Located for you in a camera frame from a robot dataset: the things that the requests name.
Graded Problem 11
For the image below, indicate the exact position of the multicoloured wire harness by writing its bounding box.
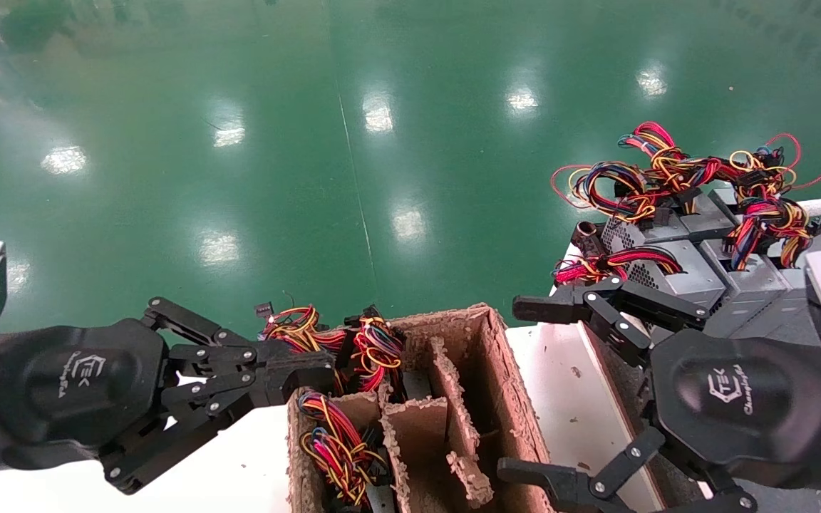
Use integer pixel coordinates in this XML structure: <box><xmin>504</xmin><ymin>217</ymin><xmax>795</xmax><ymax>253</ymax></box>
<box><xmin>297</xmin><ymin>390</ymin><xmax>391</xmax><ymax>509</ymax></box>
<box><xmin>255</xmin><ymin>301</ymin><xmax>346</xmax><ymax>358</ymax></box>
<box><xmin>550</xmin><ymin>120</ymin><xmax>728</xmax><ymax>223</ymax></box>
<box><xmin>726</xmin><ymin>131</ymin><xmax>821</xmax><ymax>273</ymax></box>
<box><xmin>554</xmin><ymin>245</ymin><xmax>685</xmax><ymax>287</ymax></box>
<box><xmin>348</xmin><ymin>305</ymin><xmax>408</xmax><ymax>397</ymax></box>

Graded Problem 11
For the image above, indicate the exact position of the dark cylindrical connector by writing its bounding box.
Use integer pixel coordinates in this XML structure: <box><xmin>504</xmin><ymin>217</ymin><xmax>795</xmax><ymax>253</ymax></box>
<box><xmin>576</xmin><ymin>220</ymin><xmax>602</xmax><ymax>256</ymax></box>

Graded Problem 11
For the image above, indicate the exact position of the grey power supply with mesh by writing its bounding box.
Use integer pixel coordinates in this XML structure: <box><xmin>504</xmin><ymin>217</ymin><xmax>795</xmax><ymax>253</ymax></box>
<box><xmin>599</xmin><ymin>239</ymin><xmax>730</xmax><ymax>316</ymax></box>
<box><xmin>600</xmin><ymin>209</ymin><xmax>693</xmax><ymax>250</ymax></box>

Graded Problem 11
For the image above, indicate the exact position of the brown cardboard box with dividers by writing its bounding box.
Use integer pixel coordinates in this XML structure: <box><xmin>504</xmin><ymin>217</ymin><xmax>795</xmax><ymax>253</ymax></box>
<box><xmin>286</xmin><ymin>303</ymin><xmax>555</xmax><ymax>513</ymax></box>

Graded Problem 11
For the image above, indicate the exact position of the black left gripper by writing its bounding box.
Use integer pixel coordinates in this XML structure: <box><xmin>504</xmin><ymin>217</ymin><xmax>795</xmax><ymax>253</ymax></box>
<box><xmin>0</xmin><ymin>318</ymin><xmax>297</xmax><ymax>494</ymax></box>

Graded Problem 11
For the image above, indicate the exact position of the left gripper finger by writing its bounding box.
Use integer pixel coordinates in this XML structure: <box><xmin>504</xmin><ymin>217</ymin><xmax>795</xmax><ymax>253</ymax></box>
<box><xmin>142</xmin><ymin>297</ymin><xmax>337</xmax><ymax>390</ymax></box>

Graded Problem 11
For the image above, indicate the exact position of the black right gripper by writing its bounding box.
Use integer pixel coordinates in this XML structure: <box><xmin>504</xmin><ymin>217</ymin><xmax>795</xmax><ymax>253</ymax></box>
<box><xmin>497</xmin><ymin>276</ymin><xmax>821</xmax><ymax>513</ymax></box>

